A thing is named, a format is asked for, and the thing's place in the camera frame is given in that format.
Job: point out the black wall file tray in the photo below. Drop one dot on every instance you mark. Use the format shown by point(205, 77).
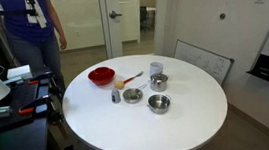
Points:
point(268, 68)

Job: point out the framed whiteboard leaning on wall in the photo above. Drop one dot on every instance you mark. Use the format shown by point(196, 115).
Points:
point(203, 61)

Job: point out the red bowl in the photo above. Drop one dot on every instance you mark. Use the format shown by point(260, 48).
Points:
point(101, 76)

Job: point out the white door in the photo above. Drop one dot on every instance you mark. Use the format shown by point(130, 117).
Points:
point(114, 37)

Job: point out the low steel pot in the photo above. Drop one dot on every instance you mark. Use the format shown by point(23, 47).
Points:
point(159, 104)

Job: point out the grey salt cellar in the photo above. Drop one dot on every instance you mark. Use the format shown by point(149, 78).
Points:
point(115, 96)

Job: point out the person left hand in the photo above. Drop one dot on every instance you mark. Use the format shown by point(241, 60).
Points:
point(62, 41)

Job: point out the tall steel pot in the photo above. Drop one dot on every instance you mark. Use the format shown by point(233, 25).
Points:
point(158, 82)

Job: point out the person left forearm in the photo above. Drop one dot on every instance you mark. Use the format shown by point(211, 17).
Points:
point(56, 23)

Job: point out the person in blue shirt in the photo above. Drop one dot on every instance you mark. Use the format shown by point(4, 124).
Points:
point(24, 28)

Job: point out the white cup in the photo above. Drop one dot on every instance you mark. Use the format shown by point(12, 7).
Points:
point(156, 68)

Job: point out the black robot stand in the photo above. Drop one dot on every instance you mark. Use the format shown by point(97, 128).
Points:
point(14, 141)

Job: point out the white box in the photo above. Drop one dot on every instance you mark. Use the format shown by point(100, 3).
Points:
point(18, 72)

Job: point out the round dark wall fitting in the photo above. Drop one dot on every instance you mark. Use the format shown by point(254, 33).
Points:
point(222, 16)

